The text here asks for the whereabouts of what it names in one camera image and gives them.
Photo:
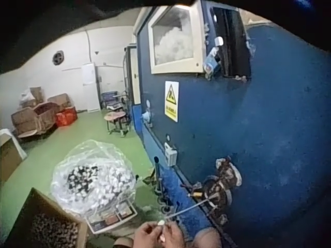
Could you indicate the person's right hand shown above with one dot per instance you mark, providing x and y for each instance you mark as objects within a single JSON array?
[{"x": 174, "y": 236}]

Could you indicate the person's left hand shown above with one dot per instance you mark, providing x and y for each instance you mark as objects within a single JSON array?
[{"x": 147, "y": 236}]

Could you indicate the person's left fingers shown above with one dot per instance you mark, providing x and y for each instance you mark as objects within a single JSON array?
[{"x": 153, "y": 227}]

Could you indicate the person's right fingers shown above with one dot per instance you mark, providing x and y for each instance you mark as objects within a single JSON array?
[{"x": 172, "y": 227}]

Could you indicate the small white plush piece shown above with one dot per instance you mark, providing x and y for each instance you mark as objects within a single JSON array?
[{"x": 161, "y": 223}]

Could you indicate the metal filling tube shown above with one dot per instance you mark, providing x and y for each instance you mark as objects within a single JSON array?
[{"x": 188, "y": 207}]

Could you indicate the person's legs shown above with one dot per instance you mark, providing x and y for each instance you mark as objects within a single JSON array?
[{"x": 207, "y": 239}]

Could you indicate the weighing scale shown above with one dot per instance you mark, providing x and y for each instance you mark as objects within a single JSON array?
[{"x": 113, "y": 219}]

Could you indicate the black metal stand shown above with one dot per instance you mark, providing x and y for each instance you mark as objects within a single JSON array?
[{"x": 158, "y": 180}]

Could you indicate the rusty valve assembly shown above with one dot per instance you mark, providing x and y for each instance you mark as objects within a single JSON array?
[{"x": 222, "y": 180}]

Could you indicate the clear bag of plush pieces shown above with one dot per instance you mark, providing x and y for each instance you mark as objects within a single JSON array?
[{"x": 93, "y": 178}]

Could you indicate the round pressure gauge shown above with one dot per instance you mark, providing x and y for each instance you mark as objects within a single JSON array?
[{"x": 168, "y": 138}]

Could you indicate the cardboard box of dark pieces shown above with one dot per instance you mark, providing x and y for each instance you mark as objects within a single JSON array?
[{"x": 46, "y": 224}]

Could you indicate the round stool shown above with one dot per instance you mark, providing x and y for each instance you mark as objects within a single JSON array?
[{"x": 116, "y": 118}]

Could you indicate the yellow warning sign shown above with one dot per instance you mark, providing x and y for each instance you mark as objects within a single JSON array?
[{"x": 171, "y": 100}]

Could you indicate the blue chair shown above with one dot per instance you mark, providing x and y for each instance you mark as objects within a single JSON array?
[{"x": 111, "y": 99}]

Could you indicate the red crate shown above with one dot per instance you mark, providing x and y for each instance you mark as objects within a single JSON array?
[{"x": 66, "y": 116}]

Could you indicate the large blue stuffing machine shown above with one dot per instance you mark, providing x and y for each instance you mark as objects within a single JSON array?
[{"x": 258, "y": 116}]

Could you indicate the white cabinet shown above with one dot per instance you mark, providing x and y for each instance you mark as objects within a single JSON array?
[{"x": 91, "y": 87}]

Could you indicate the empty cardboard box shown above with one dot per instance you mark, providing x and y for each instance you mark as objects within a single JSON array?
[{"x": 10, "y": 157}]

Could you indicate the heap of cardboard boxes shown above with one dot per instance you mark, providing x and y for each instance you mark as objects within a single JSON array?
[{"x": 36, "y": 116}]

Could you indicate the blue hanging packet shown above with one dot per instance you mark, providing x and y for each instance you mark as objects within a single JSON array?
[{"x": 210, "y": 62}]

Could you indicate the white framed machine window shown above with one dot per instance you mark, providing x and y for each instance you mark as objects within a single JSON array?
[{"x": 173, "y": 38}]

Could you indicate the white switch box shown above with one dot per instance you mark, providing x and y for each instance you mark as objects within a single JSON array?
[{"x": 171, "y": 154}]

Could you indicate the round wall fan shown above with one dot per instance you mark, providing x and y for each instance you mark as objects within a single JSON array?
[{"x": 58, "y": 57}]

